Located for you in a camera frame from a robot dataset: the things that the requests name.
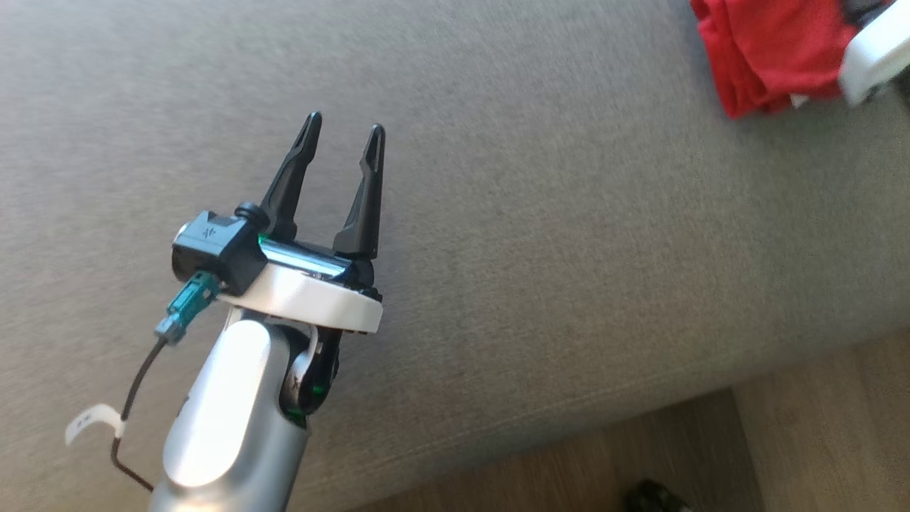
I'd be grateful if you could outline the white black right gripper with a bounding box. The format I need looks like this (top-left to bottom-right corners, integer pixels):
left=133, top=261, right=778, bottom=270
left=837, top=0, right=910, bottom=107

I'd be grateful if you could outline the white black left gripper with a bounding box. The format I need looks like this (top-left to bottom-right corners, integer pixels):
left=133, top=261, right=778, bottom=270
left=217, top=111, right=387, bottom=420

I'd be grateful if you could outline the red shorts number 23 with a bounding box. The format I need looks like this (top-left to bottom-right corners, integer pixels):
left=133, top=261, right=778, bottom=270
left=691, top=0, right=862, bottom=119

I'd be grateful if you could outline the large grey sofa seat cushion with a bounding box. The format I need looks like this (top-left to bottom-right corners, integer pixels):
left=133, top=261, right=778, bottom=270
left=0, top=0, right=910, bottom=512

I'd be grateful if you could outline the left camera cable teal plug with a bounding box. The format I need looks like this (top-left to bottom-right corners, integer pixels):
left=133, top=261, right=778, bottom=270
left=112, top=270, right=222, bottom=494

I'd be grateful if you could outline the white left cable label tag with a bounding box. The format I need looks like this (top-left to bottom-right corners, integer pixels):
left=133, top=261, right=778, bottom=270
left=65, top=403, right=127, bottom=447

